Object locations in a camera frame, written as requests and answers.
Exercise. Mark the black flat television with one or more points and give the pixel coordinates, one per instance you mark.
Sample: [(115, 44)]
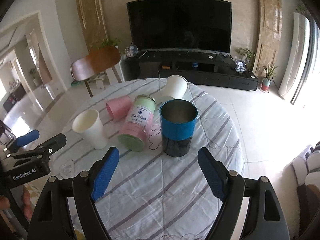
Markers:
[(181, 24)]

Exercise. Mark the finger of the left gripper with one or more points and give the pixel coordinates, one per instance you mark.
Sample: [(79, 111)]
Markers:
[(46, 148), (15, 144)]

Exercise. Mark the pink plastic cup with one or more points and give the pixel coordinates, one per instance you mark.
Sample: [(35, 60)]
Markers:
[(118, 108)]

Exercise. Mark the blue black steel tumbler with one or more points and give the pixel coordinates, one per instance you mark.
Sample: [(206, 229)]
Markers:
[(178, 120)]

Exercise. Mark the potted plant red pot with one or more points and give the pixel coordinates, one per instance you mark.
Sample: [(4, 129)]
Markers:
[(269, 71)]

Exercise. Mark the striped sofa cushion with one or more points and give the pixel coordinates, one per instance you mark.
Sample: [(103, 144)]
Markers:
[(306, 169)]

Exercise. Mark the leafy plant on stand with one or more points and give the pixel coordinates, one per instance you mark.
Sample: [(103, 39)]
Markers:
[(249, 57)]

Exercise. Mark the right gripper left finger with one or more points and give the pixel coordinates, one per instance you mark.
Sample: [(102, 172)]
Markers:
[(52, 218)]

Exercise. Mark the brown wooden chair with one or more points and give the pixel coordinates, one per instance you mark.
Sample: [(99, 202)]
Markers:
[(95, 62)]

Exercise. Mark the round glass ornament left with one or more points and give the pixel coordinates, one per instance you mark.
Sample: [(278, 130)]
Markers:
[(131, 51)]

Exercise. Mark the white paper cup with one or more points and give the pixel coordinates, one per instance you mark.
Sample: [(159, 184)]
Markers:
[(175, 88), (89, 126)]

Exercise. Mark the white standing air conditioner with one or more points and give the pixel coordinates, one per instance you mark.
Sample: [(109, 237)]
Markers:
[(297, 58)]

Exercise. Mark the person's left hand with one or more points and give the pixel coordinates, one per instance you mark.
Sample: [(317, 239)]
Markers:
[(22, 198)]

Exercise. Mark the round glass ornament right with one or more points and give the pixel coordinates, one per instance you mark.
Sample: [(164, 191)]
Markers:
[(240, 66)]

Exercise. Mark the black tv stand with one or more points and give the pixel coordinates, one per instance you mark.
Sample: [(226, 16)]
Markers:
[(198, 67)]

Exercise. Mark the pink green canister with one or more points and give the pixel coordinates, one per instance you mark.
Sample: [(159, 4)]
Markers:
[(136, 128)]

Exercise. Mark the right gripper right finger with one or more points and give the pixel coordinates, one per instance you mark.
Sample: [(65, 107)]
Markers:
[(264, 218)]

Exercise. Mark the green plant behind chair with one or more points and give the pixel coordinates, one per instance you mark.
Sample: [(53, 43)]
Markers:
[(106, 42)]

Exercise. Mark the round glass ornament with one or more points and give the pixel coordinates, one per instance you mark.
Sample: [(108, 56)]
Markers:
[(131, 51), (240, 66)]

